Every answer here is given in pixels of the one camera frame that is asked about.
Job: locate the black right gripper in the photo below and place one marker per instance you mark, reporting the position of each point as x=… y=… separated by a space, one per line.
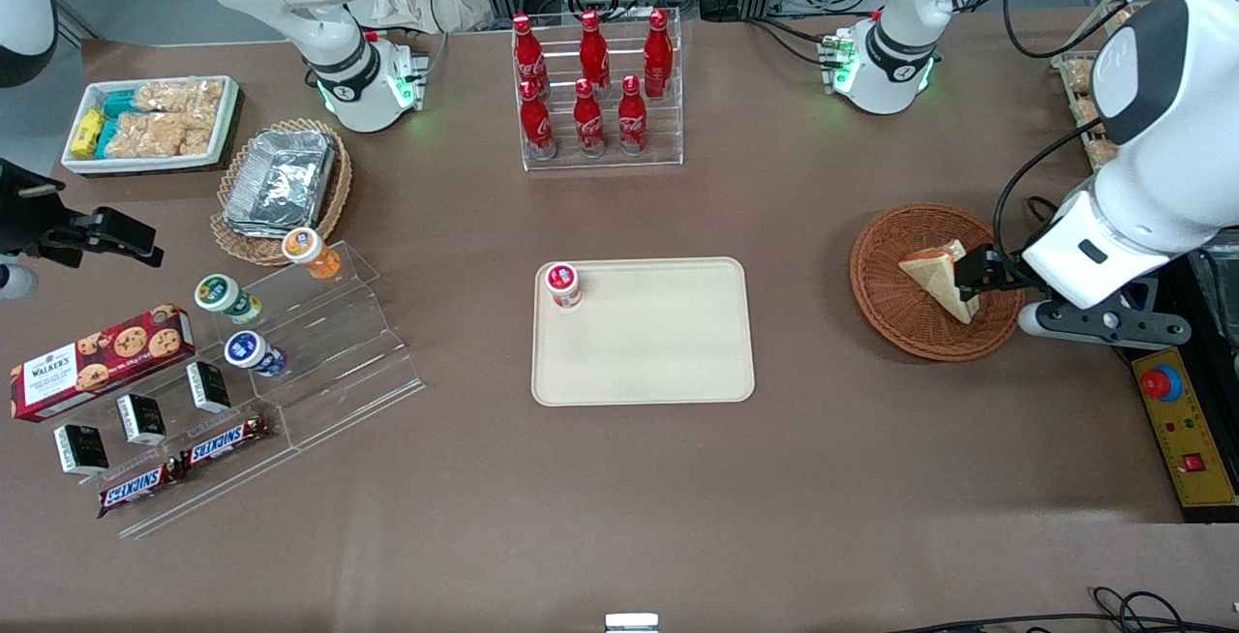
x=27 y=223

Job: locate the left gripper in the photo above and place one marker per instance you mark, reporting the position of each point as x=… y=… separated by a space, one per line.
x=1003 y=271

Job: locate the triangular sandwich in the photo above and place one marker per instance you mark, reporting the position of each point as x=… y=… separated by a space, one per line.
x=934 y=275

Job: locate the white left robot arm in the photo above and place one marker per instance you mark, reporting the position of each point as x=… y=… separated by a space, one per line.
x=1171 y=130

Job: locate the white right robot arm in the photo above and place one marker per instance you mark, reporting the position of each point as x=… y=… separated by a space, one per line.
x=319 y=4

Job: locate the brown wicker basket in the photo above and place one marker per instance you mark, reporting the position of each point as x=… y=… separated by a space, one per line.
x=900 y=318

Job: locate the white rectangular snack tray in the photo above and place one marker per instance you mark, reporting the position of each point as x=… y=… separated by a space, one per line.
x=227 y=115

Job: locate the light wicker basket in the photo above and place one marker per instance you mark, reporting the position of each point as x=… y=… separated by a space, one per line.
x=339 y=188

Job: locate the beige plastic tray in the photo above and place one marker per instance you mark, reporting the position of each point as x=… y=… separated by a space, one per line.
x=649 y=343

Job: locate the teal snack pack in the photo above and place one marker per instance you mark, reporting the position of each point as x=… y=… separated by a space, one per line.
x=107 y=137
x=120 y=104

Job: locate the clear rice cracker pack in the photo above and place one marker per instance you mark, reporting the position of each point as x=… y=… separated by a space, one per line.
x=179 y=96
x=160 y=135

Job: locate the yellow snack pack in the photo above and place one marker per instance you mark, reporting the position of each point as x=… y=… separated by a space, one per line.
x=87 y=134

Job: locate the red Walkers cookie box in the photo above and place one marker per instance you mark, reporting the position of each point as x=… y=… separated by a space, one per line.
x=97 y=362

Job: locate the stack of foil trays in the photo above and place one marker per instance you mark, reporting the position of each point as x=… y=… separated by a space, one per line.
x=281 y=178

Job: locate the blue-lid drink bottle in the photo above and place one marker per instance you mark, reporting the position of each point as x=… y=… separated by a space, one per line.
x=252 y=352

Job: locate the small black box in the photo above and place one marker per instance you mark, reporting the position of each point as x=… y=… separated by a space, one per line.
x=209 y=386
x=81 y=449
x=141 y=418

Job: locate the orange drink bottle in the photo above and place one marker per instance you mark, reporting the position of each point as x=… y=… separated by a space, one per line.
x=312 y=254

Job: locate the clear cracker bag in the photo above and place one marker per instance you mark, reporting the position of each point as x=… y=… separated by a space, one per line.
x=1079 y=76

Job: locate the black side stand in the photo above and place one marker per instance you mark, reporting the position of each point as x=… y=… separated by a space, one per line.
x=1205 y=304

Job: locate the Snickers chocolate bar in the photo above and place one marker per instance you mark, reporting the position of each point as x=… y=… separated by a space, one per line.
x=140 y=488
x=225 y=441

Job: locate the clear acrylic stepped display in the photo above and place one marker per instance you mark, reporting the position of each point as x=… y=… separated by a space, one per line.
x=339 y=362

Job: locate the yellow emergency stop box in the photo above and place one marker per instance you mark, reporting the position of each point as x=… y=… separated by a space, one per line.
x=1186 y=430

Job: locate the clear acrylic bottle rack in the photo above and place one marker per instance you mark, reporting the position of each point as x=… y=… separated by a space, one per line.
x=668 y=130

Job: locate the red cola bottle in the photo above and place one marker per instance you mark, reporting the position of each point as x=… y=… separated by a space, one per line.
x=593 y=52
x=528 y=54
x=588 y=122
x=658 y=54
x=537 y=122
x=632 y=118

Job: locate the red-lid yogurt cup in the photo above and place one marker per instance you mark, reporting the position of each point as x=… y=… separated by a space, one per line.
x=562 y=282

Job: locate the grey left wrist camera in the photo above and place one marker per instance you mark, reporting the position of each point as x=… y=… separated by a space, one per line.
x=1103 y=323

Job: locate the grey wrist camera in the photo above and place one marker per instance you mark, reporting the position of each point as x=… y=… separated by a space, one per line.
x=1103 y=323
x=15 y=282

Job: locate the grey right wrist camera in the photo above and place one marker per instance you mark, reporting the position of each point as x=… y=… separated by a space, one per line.
x=15 y=282

